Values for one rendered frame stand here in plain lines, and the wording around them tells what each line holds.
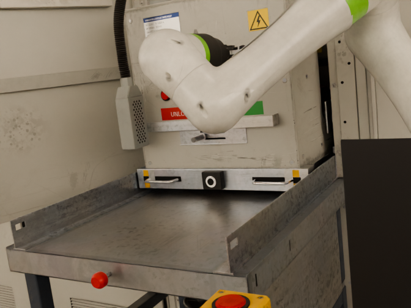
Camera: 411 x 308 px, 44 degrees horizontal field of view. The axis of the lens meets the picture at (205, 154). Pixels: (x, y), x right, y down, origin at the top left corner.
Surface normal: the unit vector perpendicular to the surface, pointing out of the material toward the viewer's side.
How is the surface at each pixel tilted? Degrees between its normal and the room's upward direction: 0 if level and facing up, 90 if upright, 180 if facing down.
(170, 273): 90
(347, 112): 90
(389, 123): 90
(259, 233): 90
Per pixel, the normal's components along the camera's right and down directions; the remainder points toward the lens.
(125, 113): -0.49, 0.20
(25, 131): 0.63, 0.06
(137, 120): 0.86, -0.02
